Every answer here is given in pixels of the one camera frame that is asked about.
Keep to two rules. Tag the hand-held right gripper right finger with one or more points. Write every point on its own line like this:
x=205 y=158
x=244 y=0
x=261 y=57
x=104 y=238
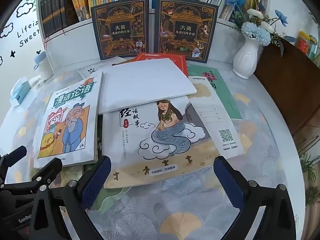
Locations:
x=228 y=182

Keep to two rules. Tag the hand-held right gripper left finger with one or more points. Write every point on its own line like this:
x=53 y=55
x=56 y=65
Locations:
x=96 y=180

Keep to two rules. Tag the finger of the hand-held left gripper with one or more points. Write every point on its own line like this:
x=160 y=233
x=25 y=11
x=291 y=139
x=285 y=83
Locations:
x=15 y=156
x=45 y=173

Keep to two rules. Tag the green beetle violin book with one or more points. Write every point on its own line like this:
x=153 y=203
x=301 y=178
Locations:
x=112 y=200

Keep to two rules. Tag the mermaid picture book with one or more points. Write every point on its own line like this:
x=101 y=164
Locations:
x=150 y=140

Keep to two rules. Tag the row of yellow orange books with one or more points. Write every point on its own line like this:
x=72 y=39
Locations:
x=78 y=2

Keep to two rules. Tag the cartoon old man comic book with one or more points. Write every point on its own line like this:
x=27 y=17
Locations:
x=67 y=120

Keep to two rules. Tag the white booklet with square code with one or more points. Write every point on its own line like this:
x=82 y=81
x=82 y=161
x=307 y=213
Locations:
x=215 y=120

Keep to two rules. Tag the blue tissue box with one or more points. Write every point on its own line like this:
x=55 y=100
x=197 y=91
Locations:
x=21 y=91

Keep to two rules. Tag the green potted plant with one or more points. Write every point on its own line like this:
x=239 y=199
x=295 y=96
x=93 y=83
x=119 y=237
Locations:
x=308 y=167

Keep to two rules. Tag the green book with red child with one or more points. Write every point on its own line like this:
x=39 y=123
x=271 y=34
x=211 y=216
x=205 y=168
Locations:
x=225 y=97

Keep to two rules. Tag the white blue water bottle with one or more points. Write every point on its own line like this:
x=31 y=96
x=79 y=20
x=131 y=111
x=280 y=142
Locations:
x=45 y=67

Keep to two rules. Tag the plain white cover book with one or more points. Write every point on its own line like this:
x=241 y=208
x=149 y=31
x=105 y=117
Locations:
x=145 y=87

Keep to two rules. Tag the white book with ink birds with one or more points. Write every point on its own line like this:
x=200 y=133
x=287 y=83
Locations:
x=87 y=73

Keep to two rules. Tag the brown wooden cabinet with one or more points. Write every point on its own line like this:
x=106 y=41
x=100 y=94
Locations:
x=287 y=80

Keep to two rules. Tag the white bookcase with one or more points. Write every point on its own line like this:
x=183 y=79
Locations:
x=75 y=37

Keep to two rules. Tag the red cover book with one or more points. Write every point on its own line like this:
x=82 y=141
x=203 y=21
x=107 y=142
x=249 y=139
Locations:
x=150 y=56

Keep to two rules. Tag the dark ornate encyclopedia book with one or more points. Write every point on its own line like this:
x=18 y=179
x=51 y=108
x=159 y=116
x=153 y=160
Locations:
x=120 y=30
x=185 y=30

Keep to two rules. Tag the blue white artificial flowers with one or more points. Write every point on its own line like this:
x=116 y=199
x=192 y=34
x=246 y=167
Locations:
x=256 y=31

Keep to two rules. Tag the colourful storage jars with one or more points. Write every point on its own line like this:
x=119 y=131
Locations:
x=303 y=43

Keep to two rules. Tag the black lettering wall decal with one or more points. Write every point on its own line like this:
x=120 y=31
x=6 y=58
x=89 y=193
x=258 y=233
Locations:
x=19 y=34

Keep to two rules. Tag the black cloud wall decal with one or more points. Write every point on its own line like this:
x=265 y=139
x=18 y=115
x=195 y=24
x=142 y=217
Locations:
x=6 y=30

